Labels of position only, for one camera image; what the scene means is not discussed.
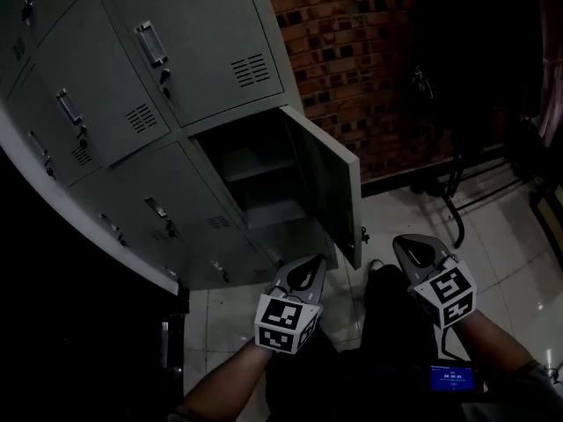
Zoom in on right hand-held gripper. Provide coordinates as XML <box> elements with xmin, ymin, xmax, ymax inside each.
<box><xmin>391</xmin><ymin>234</ymin><xmax>479</xmax><ymax>360</ymax></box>

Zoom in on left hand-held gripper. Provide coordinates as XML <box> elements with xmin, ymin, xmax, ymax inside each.
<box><xmin>253</xmin><ymin>253</ymin><xmax>329</xmax><ymax>356</ymax></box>

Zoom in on grey metal locker door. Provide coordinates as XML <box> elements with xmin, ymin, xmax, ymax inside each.
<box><xmin>279</xmin><ymin>105</ymin><xmax>363</xmax><ymax>271</ymax></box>

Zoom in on person's right forearm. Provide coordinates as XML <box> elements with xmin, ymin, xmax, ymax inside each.
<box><xmin>450</xmin><ymin>309</ymin><xmax>545</xmax><ymax>384</ymax></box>

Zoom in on person's left forearm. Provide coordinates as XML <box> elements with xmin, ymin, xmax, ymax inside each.
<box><xmin>182</xmin><ymin>338</ymin><xmax>276</xmax><ymax>422</ymax></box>

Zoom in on grey locker shelf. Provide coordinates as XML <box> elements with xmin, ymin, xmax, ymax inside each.
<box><xmin>221</xmin><ymin>146</ymin><xmax>296</xmax><ymax>185</ymax></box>

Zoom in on grey metal locker cabinet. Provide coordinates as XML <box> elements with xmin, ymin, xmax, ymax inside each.
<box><xmin>0</xmin><ymin>0</ymin><xmax>340</xmax><ymax>292</ymax></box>

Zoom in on row of grey locker doors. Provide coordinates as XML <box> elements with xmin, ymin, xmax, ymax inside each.
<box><xmin>0</xmin><ymin>0</ymin><xmax>287</xmax><ymax>290</ymax></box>

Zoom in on person's black trousers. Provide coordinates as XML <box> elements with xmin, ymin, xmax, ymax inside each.
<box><xmin>263</xmin><ymin>264</ymin><xmax>463</xmax><ymax>422</ymax></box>

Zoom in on black device with blue screen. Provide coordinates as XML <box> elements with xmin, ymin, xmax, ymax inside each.
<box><xmin>428</xmin><ymin>363</ymin><xmax>479</xmax><ymax>393</ymax></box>

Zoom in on person's grey shirt sleeve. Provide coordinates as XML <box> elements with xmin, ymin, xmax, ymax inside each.
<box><xmin>461</xmin><ymin>358</ymin><xmax>563</xmax><ymax>422</ymax></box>

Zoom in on pink hanging cloth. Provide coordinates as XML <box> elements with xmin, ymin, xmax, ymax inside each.
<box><xmin>538</xmin><ymin>0</ymin><xmax>563</xmax><ymax>149</ymax></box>

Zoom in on black cabinet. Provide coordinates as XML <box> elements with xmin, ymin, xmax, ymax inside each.
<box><xmin>0</xmin><ymin>147</ymin><xmax>191</xmax><ymax>422</ymax></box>

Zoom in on black metal frame stand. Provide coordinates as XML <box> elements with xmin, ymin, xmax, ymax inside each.
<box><xmin>408</xmin><ymin>147</ymin><xmax>542</xmax><ymax>250</ymax></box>

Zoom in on set of recessed door handles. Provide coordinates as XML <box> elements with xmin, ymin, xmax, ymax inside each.
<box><xmin>20</xmin><ymin>0</ymin><xmax>232</xmax><ymax>284</ymax></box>

